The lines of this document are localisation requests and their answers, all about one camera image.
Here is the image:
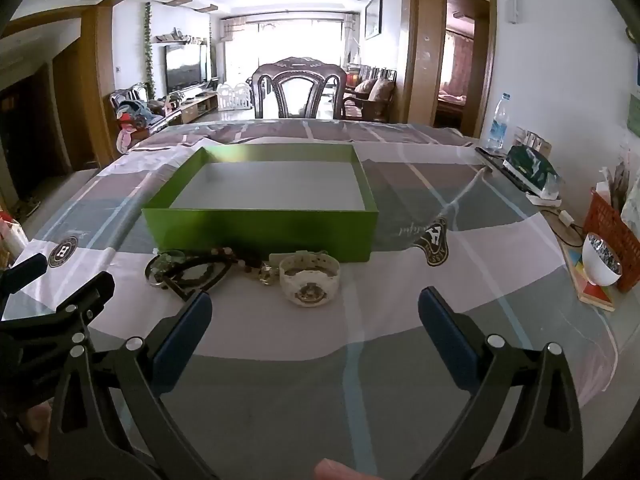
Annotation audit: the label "person's right hand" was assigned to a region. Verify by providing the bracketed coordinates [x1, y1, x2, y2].
[314, 457, 373, 480]

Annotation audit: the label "person's left hand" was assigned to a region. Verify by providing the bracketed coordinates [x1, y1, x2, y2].
[22, 400, 53, 461]

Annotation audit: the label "wall shelf with ornaments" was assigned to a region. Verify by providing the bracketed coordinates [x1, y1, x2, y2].
[155, 27, 207, 44]

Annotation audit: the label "white wristwatch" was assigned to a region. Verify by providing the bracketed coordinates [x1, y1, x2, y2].
[277, 251, 342, 307]

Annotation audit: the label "white bowl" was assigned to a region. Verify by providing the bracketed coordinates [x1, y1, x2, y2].
[581, 232, 623, 287]

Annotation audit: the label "red and white bag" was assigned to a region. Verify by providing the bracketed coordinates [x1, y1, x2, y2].
[0, 212, 29, 271]

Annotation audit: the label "red plastic basket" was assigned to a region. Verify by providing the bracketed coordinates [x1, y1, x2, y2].
[582, 189, 640, 293]

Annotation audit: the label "brown and white bead bracelet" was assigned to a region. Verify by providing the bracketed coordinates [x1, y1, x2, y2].
[214, 246, 267, 275]

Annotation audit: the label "colourful flat book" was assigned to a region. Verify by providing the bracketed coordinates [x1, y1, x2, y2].
[560, 242, 617, 312]

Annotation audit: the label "green tissue box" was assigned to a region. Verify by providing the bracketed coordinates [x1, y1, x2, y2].
[502, 144, 562, 200]

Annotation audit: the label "green cardboard box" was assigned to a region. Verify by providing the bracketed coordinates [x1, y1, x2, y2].
[141, 144, 379, 264]

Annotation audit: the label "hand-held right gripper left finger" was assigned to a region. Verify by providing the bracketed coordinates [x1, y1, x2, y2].
[47, 290, 221, 480]

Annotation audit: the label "dark wooden dining chair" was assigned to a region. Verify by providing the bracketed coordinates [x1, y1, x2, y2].
[251, 57, 348, 121]

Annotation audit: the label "white baby fence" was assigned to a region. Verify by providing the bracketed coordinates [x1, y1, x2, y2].
[216, 82, 252, 111]

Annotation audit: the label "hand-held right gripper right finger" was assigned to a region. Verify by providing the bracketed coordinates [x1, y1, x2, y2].
[415, 287, 586, 480]

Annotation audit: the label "green hanging vine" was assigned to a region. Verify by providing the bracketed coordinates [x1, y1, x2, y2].
[144, 2, 157, 101]

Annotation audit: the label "wooden armchair with cushions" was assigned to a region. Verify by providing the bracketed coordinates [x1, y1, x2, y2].
[342, 67, 398, 122]

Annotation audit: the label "wooden television stand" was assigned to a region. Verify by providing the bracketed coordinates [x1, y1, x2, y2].
[167, 91, 219, 125]

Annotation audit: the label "packets in basket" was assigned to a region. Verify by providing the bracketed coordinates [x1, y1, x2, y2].
[595, 155, 640, 211]

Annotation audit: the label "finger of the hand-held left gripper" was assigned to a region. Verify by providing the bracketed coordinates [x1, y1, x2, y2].
[0, 271, 117, 346]
[0, 253, 48, 297]

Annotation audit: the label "clear water bottle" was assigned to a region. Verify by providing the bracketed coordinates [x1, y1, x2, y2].
[486, 92, 511, 153]

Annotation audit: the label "dark bead bracelet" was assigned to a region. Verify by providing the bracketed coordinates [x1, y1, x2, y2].
[169, 252, 235, 302]

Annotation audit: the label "flat screen television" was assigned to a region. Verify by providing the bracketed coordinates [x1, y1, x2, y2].
[165, 42, 208, 95]

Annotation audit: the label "small glass jars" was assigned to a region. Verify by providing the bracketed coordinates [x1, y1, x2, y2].
[515, 127, 553, 158]

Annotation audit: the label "child stroller with clothes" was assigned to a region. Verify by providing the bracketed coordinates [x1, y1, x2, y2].
[112, 85, 168, 153]

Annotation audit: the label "framed wall picture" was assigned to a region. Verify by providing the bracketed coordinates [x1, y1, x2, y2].
[364, 0, 383, 41]

